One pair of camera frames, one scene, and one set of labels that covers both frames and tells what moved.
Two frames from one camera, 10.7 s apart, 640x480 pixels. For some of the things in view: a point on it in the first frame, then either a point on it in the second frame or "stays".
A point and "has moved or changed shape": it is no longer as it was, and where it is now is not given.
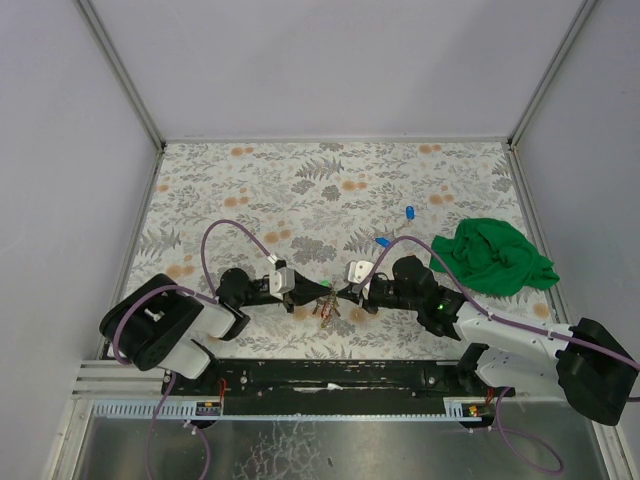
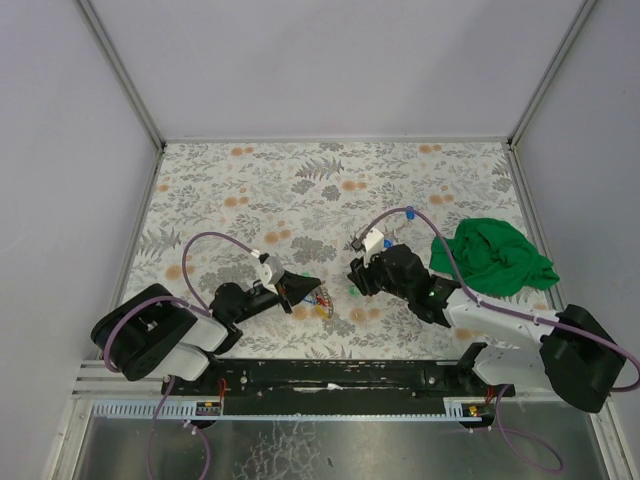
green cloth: [493, 257] stays
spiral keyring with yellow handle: [329, 304] has moved or changed shape
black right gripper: [366, 300] → [368, 278]
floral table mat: [325, 207] stays
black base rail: [327, 379] stays
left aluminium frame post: [104, 43] stays
